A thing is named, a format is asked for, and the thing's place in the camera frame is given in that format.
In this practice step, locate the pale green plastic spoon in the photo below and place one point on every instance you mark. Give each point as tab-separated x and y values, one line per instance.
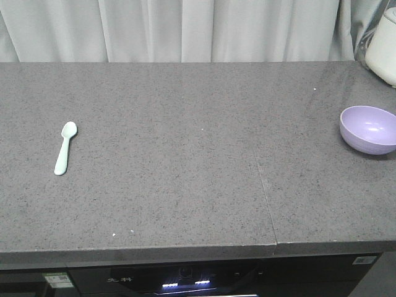
68	132

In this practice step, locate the purple plastic bowl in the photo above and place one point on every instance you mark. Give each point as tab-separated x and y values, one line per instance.
368	129

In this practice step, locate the black disinfection cabinet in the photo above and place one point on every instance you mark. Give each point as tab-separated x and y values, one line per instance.
333	275

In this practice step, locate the white curtain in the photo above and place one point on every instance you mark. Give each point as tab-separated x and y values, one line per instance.
184	31

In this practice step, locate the white blender appliance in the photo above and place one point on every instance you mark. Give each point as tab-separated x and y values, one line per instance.
380	55

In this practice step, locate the black built-in dishwasher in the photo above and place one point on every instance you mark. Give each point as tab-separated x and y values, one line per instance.
37	284

